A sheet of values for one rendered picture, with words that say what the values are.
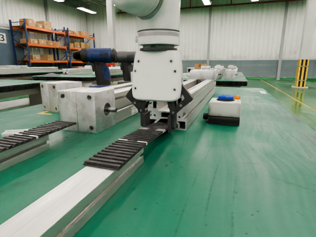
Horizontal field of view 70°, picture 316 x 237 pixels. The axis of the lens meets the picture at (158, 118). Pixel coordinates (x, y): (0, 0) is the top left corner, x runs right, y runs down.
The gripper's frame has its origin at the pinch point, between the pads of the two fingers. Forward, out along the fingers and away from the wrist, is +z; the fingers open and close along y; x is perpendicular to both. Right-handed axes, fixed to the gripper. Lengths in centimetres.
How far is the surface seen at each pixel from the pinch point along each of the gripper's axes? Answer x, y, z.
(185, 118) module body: 6.4, 4.8, 0.2
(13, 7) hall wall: 894, -1051, -282
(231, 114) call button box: 14.3, 15.0, 0.2
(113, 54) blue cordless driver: 39, -32, -16
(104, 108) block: 1.4, -14.2, -2.1
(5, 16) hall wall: 843, -1050, -232
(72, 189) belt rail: -28.2, -0.1, 0.1
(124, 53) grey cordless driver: 62, -38, -18
